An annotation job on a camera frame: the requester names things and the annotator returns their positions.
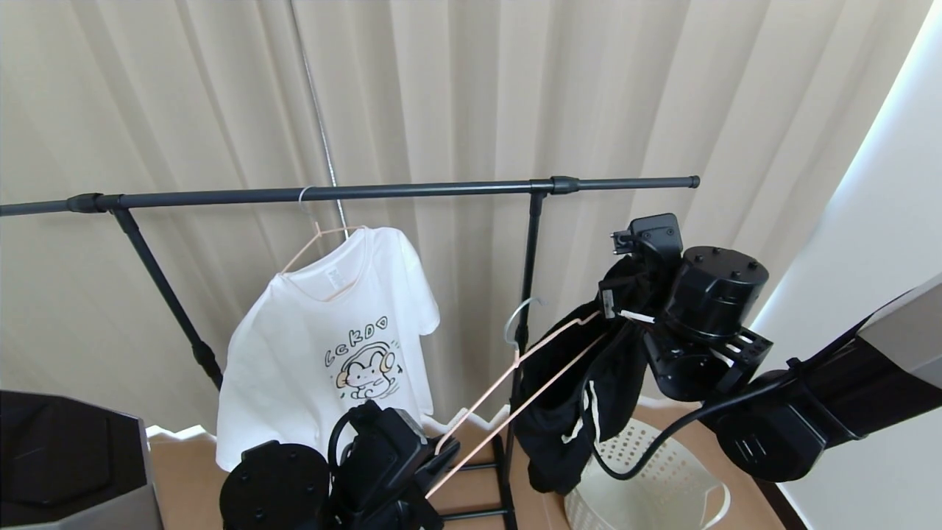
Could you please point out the pink clothes hanger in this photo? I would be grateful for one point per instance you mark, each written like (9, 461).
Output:
(515, 416)
(302, 254)

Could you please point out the black shorts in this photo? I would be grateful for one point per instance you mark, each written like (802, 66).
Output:
(559, 412)

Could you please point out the white laundry basket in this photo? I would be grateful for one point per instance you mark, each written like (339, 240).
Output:
(662, 486)

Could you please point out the black clothes rack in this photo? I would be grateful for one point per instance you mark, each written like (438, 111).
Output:
(294, 195)

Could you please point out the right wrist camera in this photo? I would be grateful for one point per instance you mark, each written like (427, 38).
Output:
(659, 235)

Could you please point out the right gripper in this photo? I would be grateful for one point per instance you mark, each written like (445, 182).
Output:
(636, 291)

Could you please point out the white printed t-shirt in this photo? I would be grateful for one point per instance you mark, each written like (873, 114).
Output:
(294, 353)

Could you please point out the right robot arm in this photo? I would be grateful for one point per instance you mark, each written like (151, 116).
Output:
(780, 427)

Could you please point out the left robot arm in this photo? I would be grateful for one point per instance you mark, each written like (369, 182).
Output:
(66, 456)

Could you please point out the beige curtain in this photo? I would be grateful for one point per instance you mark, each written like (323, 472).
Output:
(515, 88)

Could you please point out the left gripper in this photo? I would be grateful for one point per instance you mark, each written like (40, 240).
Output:
(427, 486)

